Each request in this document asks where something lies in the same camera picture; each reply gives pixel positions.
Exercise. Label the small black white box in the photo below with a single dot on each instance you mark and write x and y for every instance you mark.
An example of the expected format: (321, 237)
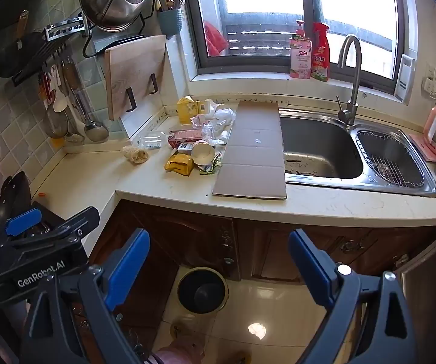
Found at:
(184, 148)

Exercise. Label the person's pink trouser leg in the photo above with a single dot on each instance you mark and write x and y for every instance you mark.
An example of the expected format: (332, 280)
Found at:
(182, 349)

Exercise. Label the dark framed window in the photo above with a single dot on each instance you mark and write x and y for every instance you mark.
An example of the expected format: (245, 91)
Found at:
(197, 26)

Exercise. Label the black frying pan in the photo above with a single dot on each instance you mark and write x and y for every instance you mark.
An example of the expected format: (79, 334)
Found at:
(13, 57)

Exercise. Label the wooden cutting board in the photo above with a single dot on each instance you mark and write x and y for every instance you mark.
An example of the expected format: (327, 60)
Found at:
(130, 72)

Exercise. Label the crumpled foil wrapper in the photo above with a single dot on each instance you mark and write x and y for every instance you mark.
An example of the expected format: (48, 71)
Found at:
(210, 165)

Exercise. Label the pink soap pouch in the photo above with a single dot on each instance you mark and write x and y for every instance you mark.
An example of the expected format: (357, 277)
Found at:
(300, 60)

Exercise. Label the red spray bottle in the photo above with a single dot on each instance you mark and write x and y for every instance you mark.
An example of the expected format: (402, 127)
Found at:
(319, 58)

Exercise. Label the pink electric kettle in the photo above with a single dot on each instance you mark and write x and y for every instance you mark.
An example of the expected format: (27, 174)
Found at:
(432, 129)

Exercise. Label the crumpled beige tissue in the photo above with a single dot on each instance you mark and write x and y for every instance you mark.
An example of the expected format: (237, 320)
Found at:
(136, 155)

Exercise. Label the black wok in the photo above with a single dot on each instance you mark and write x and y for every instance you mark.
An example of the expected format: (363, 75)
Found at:
(13, 193)

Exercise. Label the yellow carton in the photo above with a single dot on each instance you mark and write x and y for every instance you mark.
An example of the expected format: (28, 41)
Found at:
(184, 112)

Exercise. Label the white rice paddle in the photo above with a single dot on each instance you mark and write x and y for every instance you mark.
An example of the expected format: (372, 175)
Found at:
(60, 100)

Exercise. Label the blue utensil holder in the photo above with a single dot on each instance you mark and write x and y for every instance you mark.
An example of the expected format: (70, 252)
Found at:
(169, 22)

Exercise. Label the clear plastic bottle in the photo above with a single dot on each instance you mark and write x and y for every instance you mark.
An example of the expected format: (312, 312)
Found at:
(151, 141)

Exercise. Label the pink box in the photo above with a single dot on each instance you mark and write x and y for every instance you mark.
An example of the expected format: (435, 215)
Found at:
(185, 136)

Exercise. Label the stainless steel pot lid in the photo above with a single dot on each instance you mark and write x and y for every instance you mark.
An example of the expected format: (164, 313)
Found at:
(104, 0)

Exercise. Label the white wall socket panel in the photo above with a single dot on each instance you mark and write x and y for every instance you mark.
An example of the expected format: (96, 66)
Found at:
(406, 79)

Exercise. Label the steel ladle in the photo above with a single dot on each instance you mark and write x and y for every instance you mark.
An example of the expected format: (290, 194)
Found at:
(95, 131)

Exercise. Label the red cloth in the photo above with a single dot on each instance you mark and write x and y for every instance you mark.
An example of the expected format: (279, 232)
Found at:
(216, 41)

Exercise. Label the brown cardboard sheet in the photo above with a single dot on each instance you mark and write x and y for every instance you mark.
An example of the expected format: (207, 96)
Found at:
(252, 159)

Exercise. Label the steel faucet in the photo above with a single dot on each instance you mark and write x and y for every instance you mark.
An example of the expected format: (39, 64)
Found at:
(352, 98)

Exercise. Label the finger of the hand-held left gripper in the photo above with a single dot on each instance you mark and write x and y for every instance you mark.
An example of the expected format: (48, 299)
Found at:
(77, 223)
(24, 222)

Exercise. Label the yellow packet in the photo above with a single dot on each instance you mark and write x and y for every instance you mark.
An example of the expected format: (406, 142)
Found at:
(178, 165)

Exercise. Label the brown wooden cabinet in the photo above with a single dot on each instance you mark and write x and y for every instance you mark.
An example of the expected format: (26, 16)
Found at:
(271, 250)

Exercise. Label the clear plastic bag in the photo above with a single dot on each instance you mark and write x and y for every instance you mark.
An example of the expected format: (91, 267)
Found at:
(212, 132)
(223, 115)

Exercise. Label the stainless steel sink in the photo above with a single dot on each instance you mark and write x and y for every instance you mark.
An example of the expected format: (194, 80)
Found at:
(316, 144)

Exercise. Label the metal wall hook rail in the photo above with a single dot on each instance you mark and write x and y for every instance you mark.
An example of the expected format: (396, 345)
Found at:
(66, 28)

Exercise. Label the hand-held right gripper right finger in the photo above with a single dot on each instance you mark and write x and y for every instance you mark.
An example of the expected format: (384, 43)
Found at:
(313, 269)

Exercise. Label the round trash bin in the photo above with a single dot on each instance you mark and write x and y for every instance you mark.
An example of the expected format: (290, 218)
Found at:
(203, 292)

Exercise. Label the white paper cup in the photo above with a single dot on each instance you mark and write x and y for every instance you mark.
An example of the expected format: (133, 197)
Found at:
(203, 153)

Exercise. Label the steel skimmer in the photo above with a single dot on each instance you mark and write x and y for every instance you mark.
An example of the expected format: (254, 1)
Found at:
(56, 123)

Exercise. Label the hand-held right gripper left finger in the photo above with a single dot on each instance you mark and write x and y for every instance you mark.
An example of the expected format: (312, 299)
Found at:
(127, 269)

